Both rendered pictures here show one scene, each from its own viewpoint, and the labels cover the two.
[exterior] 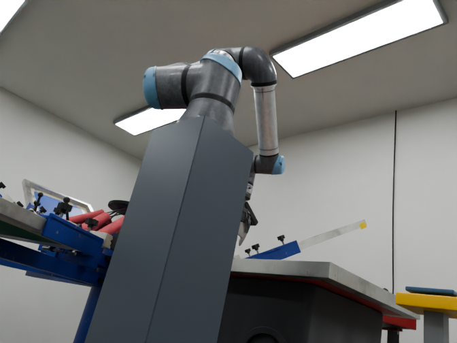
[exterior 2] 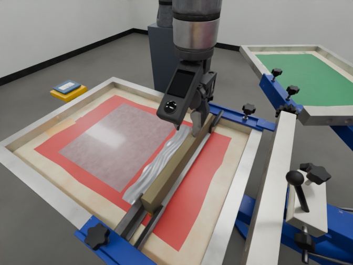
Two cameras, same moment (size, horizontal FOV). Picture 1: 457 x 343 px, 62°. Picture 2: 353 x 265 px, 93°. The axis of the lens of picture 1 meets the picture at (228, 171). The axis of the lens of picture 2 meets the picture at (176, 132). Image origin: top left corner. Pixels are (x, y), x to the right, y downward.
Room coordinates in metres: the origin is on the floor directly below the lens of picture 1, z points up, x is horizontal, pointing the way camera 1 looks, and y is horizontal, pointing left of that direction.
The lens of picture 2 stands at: (1.79, -0.20, 1.43)
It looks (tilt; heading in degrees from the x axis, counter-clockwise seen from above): 46 degrees down; 163
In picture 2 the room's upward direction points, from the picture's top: 1 degrees counter-clockwise
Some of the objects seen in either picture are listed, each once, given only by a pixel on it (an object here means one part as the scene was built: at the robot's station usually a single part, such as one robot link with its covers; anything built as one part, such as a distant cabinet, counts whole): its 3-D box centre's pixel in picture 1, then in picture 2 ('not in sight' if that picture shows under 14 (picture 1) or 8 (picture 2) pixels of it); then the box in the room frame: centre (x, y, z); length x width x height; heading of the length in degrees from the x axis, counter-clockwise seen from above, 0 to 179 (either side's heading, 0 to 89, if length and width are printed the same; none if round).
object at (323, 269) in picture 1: (271, 284); (134, 140); (1.36, -0.23, 0.97); 0.79 x 0.58 x 0.04; 42
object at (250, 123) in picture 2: not in sight; (223, 117); (1.35, 0.14, 0.98); 0.30 x 0.05 x 0.07; 42
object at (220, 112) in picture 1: (207, 123); (170, 12); (0.83, 0.08, 1.25); 0.15 x 0.15 x 0.10
